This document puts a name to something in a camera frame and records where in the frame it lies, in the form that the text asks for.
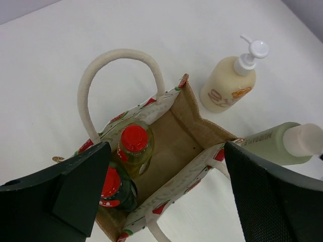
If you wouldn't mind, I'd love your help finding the yellow red-capped bottle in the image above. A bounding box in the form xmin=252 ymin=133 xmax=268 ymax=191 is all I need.
xmin=117 ymin=120 xmax=154 ymax=179

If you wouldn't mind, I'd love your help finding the burlap watermelon canvas bag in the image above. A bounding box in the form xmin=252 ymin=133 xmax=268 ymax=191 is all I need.
xmin=77 ymin=49 xmax=237 ymax=241

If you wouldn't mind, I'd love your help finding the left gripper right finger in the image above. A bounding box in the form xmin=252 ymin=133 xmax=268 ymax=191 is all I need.
xmin=224 ymin=142 xmax=322 ymax=241

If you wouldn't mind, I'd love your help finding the cream pump lotion bottle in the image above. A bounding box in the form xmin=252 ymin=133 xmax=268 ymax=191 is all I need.
xmin=199 ymin=35 xmax=269 ymax=113

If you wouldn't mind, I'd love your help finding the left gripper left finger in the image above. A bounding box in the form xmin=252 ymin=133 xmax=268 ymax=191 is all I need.
xmin=1 ymin=142 xmax=111 ymax=241

